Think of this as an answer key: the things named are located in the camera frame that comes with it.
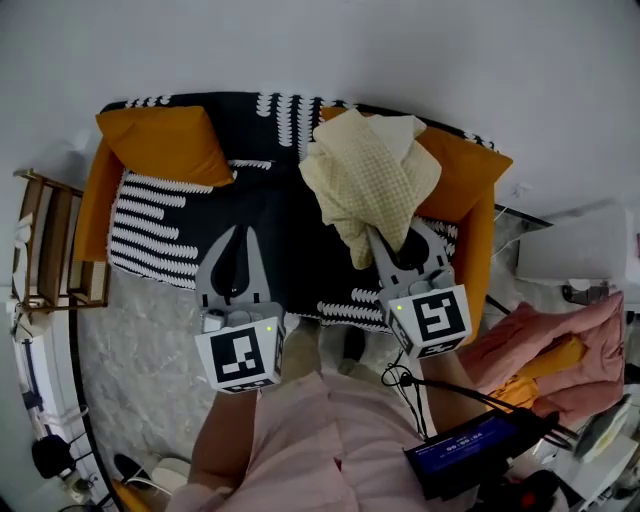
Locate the orange black chair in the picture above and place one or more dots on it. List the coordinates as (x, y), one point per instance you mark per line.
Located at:
(127, 492)

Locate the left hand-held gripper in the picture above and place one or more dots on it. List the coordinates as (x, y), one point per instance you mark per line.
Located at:
(242, 352)

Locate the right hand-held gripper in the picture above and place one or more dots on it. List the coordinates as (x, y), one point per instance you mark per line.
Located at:
(430, 315)

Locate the crumpled orange cloth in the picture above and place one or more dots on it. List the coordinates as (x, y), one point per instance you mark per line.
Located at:
(515, 392)

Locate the person's right forearm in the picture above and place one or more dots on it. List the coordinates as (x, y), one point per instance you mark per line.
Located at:
(452, 395)

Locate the person's left forearm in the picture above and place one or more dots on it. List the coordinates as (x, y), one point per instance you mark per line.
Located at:
(225, 440)

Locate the small orange oblong cushion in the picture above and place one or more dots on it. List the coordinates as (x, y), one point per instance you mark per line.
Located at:
(555, 357)

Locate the pink lounge chair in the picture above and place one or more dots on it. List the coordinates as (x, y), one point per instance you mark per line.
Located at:
(595, 350)

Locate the person's pink shirt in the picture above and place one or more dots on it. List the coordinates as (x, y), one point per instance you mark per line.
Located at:
(310, 450)

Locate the orange square cushion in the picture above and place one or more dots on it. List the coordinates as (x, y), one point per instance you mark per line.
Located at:
(165, 145)
(465, 175)

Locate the round white stool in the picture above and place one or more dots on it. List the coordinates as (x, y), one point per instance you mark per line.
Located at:
(170, 475)

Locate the white cabinet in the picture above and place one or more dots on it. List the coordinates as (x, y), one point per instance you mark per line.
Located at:
(570, 245)

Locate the black bag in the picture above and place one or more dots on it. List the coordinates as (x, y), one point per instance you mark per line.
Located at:
(52, 455)

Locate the cream waffle blanket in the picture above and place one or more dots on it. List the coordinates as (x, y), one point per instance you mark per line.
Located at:
(370, 180)

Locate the person's black right shoe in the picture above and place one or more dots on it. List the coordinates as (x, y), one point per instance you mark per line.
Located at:
(354, 342)

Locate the wooden shelf rack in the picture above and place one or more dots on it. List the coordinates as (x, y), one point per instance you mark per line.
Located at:
(55, 240)

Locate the black and white sofa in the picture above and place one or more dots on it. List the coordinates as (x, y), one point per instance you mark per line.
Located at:
(92, 215)

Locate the black white patterned blanket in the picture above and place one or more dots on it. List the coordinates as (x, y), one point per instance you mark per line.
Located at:
(280, 210)

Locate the black display device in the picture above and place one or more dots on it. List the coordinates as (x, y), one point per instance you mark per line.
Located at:
(460, 450)

